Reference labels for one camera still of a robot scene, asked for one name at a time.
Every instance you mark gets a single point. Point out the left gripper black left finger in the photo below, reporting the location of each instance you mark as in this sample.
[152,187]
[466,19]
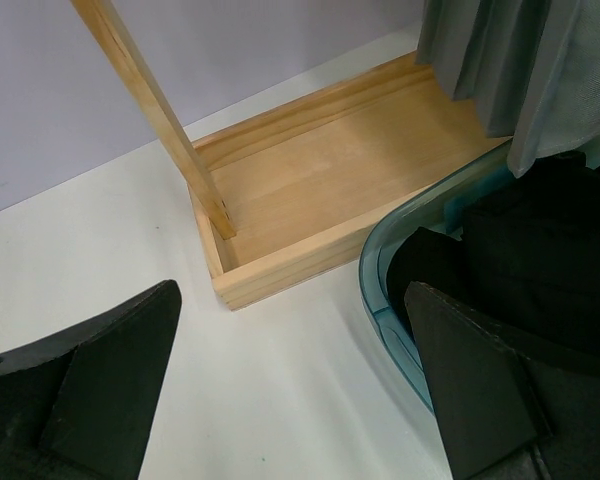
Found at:
[80,403]

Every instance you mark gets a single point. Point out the wooden clothes rack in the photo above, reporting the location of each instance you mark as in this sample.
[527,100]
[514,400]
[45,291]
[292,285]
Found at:
[294,191]

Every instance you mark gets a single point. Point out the teal plastic tray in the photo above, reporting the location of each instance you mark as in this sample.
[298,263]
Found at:
[438,208]

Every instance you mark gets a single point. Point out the grey dress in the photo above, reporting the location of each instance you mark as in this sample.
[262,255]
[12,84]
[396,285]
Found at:
[531,68]

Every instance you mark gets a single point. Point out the black dress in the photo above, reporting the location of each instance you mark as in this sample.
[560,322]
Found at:
[528,255]

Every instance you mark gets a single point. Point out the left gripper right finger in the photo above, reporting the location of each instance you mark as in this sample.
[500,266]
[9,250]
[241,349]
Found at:
[508,404]

